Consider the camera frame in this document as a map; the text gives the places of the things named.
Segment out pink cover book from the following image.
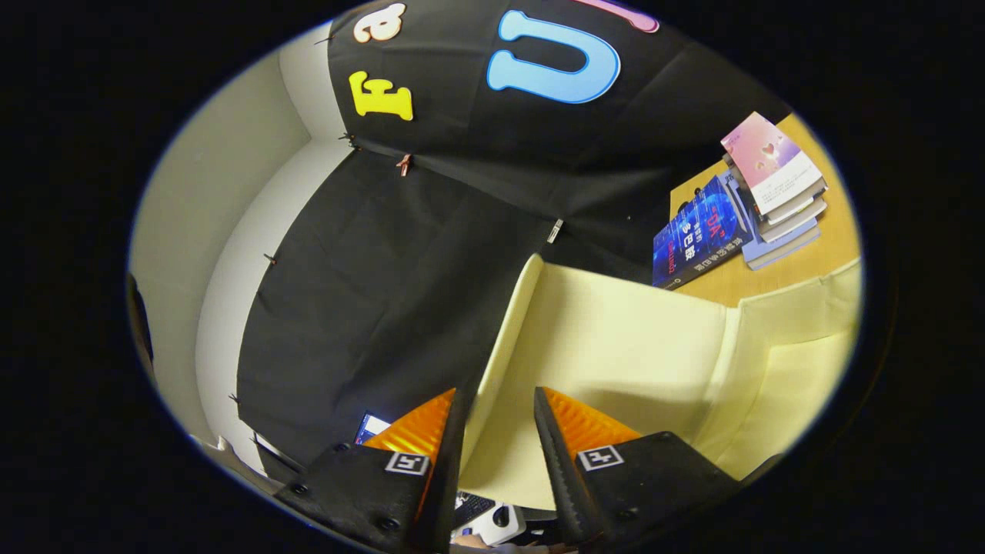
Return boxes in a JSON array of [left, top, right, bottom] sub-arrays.
[[721, 112, 830, 216]]

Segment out computer monitor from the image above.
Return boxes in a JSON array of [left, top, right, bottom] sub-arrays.
[[356, 414, 392, 447]]

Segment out light blue book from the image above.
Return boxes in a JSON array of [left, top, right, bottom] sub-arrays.
[[723, 173, 822, 272]]

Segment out white paged book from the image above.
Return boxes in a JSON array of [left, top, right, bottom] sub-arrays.
[[762, 208, 823, 243], [758, 189, 830, 225]]

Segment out dark blue book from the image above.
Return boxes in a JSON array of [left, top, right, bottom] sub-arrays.
[[653, 175, 755, 291]]

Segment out pale green fabric storage box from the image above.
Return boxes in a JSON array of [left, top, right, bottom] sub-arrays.
[[459, 254, 863, 512]]

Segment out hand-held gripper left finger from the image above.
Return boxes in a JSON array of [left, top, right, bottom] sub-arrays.
[[273, 386, 472, 554]]

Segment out black backdrop cloth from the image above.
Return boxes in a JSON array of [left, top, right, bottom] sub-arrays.
[[235, 0, 793, 482]]

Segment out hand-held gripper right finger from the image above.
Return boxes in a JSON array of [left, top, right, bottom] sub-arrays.
[[533, 386, 743, 551]]

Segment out white edged keyboard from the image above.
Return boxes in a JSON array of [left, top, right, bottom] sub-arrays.
[[454, 492, 497, 529]]

